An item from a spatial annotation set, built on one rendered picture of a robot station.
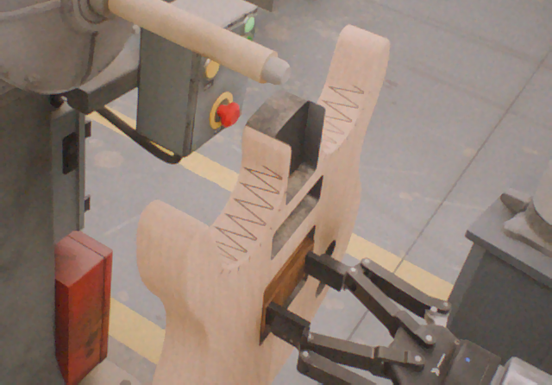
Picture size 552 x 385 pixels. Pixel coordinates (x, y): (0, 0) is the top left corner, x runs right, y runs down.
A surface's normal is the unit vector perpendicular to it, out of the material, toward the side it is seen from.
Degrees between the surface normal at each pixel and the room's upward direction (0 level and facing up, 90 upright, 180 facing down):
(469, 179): 0
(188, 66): 90
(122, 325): 0
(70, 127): 90
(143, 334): 0
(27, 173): 90
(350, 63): 79
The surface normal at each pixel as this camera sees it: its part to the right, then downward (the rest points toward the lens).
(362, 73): -0.49, 0.34
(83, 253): 0.15, -0.77
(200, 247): 0.84, 0.41
